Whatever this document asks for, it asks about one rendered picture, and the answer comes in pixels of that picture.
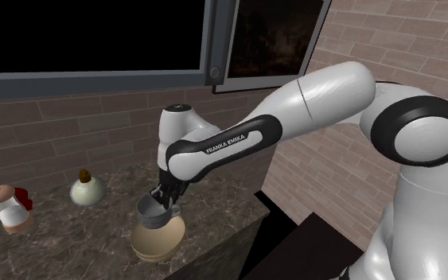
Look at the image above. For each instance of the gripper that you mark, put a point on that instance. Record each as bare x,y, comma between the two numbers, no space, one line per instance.
169,188

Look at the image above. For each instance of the grey cup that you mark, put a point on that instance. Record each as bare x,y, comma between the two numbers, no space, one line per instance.
152,217

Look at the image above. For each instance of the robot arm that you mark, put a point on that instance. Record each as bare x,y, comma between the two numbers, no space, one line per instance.
324,101

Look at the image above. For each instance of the tan bowl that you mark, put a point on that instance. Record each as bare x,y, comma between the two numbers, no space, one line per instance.
157,242

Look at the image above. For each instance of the round pale corked flask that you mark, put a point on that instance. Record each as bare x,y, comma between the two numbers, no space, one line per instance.
88,190

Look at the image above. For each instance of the red object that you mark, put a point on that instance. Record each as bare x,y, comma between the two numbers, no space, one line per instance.
25,198

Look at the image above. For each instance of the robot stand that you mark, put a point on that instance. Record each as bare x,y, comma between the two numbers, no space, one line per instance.
305,252

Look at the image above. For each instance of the white grinder with tan ends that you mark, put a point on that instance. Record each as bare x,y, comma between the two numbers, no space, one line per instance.
9,209

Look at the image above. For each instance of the grey framed window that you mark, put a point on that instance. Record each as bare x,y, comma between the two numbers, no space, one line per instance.
91,46

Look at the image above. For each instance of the dark framed wall picture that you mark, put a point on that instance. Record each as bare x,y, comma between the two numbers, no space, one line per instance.
272,38

